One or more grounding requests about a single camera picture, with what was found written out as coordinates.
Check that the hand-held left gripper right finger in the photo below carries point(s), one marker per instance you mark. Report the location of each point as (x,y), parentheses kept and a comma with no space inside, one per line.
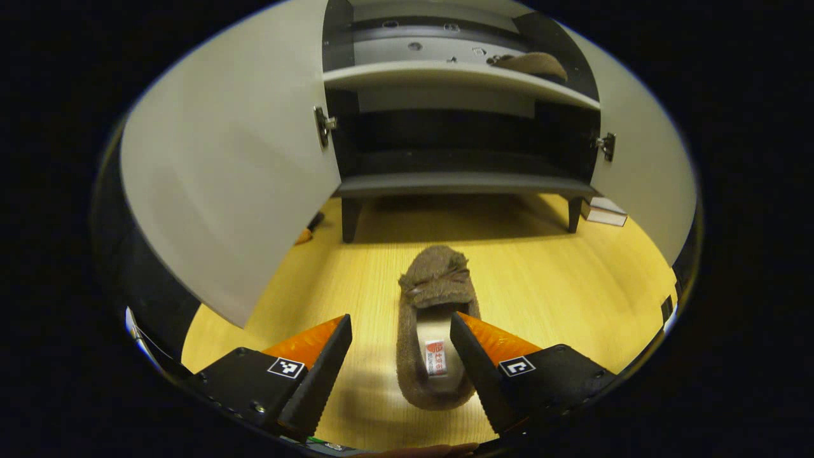
(486,381)

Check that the penguin plush toy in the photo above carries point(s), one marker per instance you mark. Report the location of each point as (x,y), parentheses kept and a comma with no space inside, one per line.
(308,230)

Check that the grey cabinet door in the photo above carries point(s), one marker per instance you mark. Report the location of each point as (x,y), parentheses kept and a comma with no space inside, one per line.
(648,165)
(235,159)

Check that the brown plush shoe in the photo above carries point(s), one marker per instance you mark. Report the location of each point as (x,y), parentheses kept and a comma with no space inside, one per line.
(534,63)
(439,280)

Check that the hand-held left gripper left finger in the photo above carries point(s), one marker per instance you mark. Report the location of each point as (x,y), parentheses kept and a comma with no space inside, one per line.
(321,375)

